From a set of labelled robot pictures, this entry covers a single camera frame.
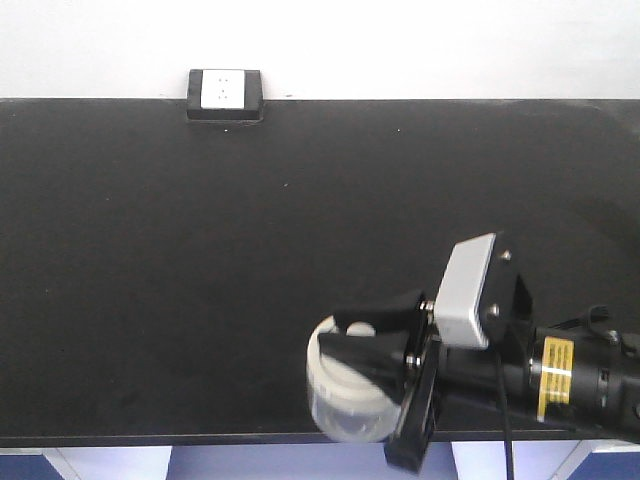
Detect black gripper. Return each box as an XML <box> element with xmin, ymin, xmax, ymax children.
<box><xmin>318</xmin><ymin>289</ymin><xmax>533</xmax><ymax>472</ymax></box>

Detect glass jar with white lid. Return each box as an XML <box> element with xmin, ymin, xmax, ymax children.
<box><xmin>306</xmin><ymin>316</ymin><xmax>400</xmax><ymax>443</ymax></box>

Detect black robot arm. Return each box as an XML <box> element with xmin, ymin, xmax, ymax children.
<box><xmin>307</xmin><ymin>293</ymin><xmax>639</xmax><ymax>473</ymax></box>

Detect blue lab cabinets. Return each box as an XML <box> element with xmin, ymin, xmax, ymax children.
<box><xmin>1</xmin><ymin>440</ymin><xmax>639</xmax><ymax>479</ymax></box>

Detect black white benchtop power socket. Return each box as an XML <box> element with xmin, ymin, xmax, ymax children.
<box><xmin>186</xmin><ymin>69</ymin><xmax>264</xmax><ymax>123</ymax></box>

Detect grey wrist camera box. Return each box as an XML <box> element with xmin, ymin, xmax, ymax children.
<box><xmin>432</xmin><ymin>231</ymin><xmax>535</xmax><ymax>350</ymax></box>

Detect black camera cable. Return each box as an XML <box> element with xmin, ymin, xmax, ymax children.
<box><xmin>494</xmin><ymin>349</ymin><xmax>518</xmax><ymax>480</ymax></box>

